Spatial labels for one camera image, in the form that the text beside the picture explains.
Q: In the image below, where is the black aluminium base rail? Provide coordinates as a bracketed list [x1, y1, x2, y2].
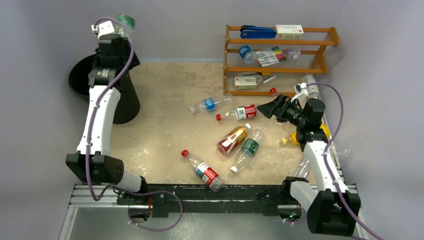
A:
[67, 182, 360, 223]

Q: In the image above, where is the dark green label bottle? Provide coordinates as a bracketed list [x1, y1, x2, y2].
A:
[230, 129, 265, 174]

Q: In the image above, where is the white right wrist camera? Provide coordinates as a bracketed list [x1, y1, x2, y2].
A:
[291, 83, 309, 103]

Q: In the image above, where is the white label bottle by shelf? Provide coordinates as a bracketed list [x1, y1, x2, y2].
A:
[301, 74, 320, 99]

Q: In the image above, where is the green label plastic bottle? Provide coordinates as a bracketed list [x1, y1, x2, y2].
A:
[115, 14, 135, 38]

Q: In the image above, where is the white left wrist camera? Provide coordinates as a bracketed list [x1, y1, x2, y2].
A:
[91, 20, 116, 39]

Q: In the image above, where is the green white marker pen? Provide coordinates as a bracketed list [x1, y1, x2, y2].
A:
[262, 73, 282, 84]

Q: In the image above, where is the red white label bottle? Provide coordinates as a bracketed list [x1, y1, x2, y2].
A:
[215, 104, 257, 122]

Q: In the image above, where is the red cap red label bottle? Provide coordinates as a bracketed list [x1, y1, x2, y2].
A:
[181, 149, 225, 192]

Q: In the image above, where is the pack of coloured markers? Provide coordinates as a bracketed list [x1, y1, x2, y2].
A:
[255, 46, 287, 67]

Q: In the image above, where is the clear bottle under right arm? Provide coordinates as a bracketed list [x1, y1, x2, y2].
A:
[291, 154, 312, 179]

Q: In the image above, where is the orange wooden shelf rack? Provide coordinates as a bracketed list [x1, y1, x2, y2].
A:
[223, 25, 340, 97]

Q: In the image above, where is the small clear jar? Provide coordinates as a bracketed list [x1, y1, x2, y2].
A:
[285, 48, 301, 61]

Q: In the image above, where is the blue stapler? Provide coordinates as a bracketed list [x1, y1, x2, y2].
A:
[240, 25, 276, 39]

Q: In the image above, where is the white green stapler box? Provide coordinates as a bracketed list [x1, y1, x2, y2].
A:
[234, 76, 263, 90]

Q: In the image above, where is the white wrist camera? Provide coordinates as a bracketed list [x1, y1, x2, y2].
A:
[91, 20, 116, 39]
[291, 83, 309, 103]

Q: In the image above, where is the blue label plastic bottle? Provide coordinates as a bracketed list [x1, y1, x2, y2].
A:
[189, 93, 233, 114]

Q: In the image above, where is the white green box top shelf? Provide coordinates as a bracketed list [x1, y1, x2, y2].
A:
[274, 24, 304, 40]

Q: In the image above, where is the red gold label bottle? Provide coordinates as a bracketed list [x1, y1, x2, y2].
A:
[217, 123, 252, 156]

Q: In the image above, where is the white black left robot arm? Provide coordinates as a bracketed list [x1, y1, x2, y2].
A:
[65, 33, 149, 205]

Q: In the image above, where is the black plastic waste bin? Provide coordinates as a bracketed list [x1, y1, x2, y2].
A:
[68, 54, 140, 125]

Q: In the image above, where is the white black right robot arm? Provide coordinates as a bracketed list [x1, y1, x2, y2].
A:
[256, 94, 361, 237]

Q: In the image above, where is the yellow lemon drink bottle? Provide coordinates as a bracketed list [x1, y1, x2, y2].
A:
[277, 123, 331, 147]

